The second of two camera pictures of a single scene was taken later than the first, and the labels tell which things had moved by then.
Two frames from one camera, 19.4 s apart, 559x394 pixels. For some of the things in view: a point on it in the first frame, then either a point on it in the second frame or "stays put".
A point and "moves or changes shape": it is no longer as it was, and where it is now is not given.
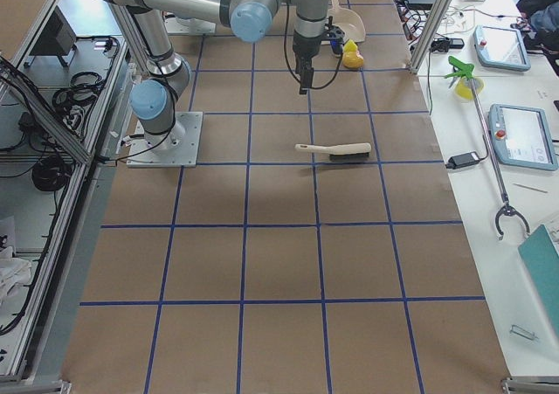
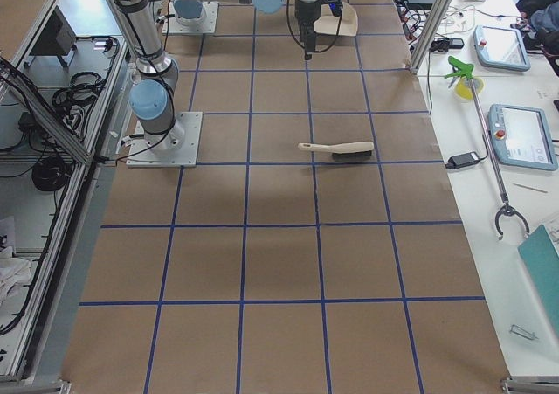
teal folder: (541, 257) stays put
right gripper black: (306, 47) → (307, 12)
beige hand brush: (341, 152) stays put
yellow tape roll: (464, 88) stays put
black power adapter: (462, 160) stays put
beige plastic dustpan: (349, 21) moves or changes shape
